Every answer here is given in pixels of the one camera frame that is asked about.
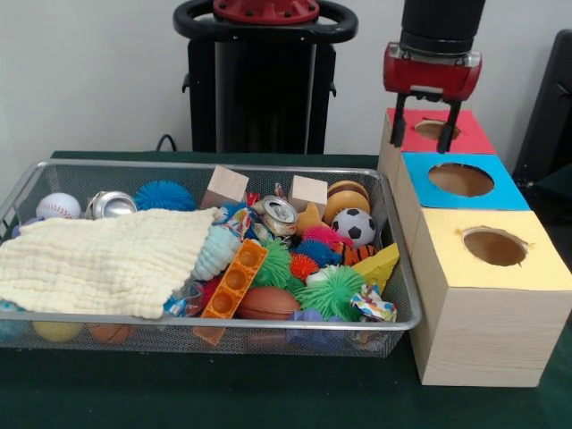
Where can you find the silver mesh bin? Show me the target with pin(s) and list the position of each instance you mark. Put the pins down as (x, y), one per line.
(179, 344)

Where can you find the shiny dented silver can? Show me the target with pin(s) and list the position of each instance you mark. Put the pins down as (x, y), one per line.
(111, 204)

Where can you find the cream waffle cloth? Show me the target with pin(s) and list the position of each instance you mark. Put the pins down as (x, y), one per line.
(98, 263)

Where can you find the toy hamburger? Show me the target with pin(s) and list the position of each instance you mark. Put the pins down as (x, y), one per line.
(346, 196)

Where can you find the wooden box with three holes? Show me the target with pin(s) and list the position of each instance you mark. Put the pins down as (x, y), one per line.
(482, 335)

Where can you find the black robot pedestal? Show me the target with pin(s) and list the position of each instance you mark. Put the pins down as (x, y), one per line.
(263, 98)

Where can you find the blue spiky ball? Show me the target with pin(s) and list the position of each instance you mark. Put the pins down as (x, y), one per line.
(165, 195)

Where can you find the black monitor on stand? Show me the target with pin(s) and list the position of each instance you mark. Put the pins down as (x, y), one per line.
(549, 125)

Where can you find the white baseball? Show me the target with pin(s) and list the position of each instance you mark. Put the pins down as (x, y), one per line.
(58, 205)

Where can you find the small soccer ball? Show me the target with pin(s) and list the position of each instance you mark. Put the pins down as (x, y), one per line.
(353, 225)

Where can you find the dark green tablecloth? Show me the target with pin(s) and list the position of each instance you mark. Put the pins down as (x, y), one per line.
(268, 393)

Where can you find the green spiky ball with eyes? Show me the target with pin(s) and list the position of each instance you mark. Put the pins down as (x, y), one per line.
(333, 292)

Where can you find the crushed silver can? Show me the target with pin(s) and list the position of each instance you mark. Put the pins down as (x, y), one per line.
(280, 214)

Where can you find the orange plastic block with holes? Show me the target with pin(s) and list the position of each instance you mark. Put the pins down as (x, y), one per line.
(234, 279)

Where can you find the large wooden block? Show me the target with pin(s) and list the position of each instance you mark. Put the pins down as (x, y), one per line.
(225, 185)

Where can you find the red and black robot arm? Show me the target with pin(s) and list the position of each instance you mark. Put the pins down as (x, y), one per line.
(440, 22)

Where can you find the small wooden block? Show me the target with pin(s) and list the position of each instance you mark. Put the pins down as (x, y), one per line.
(308, 190)

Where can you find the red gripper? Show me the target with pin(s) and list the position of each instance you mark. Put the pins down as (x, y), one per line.
(429, 78)

